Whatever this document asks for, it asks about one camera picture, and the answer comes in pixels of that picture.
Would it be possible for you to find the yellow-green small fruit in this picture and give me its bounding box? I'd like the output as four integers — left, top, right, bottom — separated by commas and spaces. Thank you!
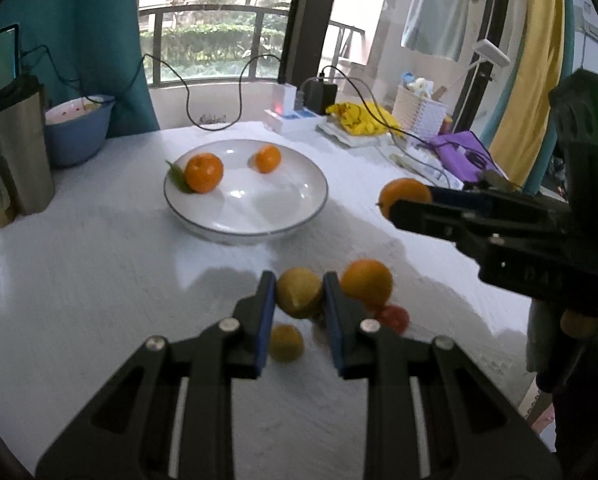
269, 324, 305, 363

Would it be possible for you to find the large orange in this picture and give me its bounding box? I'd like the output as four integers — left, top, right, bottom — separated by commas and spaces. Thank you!
339, 259, 393, 310

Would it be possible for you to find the orange mandarin with leaf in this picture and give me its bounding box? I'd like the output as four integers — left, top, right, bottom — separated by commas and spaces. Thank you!
168, 153, 224, 194

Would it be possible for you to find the small orange mandarin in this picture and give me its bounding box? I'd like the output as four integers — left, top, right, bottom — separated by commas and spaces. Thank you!
255, 144, 282, 174

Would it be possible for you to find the purple cloth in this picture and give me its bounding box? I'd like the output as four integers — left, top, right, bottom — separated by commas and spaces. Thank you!
427, 131, 504, 184

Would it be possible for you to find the yellow curtain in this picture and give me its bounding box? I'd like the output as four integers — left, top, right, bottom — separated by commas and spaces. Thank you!
490, 0, 565, 188

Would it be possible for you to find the orange bottle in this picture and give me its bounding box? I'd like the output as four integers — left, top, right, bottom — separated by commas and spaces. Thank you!
439, 116, 453, 134

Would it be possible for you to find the white tube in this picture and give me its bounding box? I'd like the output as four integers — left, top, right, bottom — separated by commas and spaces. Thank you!
388, 153, 441, 180

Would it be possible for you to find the white perforated basket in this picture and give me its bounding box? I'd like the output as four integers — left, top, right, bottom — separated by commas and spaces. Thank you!
392, 87, 448, 140

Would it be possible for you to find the yellow plastic bag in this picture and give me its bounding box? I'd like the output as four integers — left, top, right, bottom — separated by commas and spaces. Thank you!
325, 102, 399, 136

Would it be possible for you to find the white ceramic bowl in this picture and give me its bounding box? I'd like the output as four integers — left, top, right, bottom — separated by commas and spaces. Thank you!
163, 139, 328, 245

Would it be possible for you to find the white desk lamp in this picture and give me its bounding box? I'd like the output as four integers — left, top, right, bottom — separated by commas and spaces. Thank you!
445, 39, 511, 89

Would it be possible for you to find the hanging blue-grey towel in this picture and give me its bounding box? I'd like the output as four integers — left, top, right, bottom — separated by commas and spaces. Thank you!
401, 0, 470, 62

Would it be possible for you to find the black power adapter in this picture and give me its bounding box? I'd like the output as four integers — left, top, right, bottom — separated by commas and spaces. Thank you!
305, 78, 338, 116

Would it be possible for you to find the white power strip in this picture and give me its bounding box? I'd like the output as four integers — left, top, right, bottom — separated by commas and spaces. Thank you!
264, 108, 327, 136

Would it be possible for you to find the white charger adapter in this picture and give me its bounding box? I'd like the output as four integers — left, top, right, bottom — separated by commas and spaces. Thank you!
272, 82, 297, 116

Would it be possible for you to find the blue plastic bowl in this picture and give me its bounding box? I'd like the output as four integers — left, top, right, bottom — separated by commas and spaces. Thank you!
45, 96, 116, 168

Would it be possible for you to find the balcony railing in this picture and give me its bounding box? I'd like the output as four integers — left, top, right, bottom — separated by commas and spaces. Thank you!
137, 3, 367, 86

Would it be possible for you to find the stainless steel tumbler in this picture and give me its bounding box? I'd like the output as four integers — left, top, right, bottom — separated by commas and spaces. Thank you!
0, 74, 55, 214

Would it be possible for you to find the teal curtain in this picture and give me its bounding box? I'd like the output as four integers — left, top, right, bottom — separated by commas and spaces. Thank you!
0, 0, 159, 136

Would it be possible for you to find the grey cable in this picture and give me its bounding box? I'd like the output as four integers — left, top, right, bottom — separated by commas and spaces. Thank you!
298, 64, 496, 191

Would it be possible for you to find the black charging cable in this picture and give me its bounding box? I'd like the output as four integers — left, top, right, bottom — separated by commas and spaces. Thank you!
18, 43, 283, 132

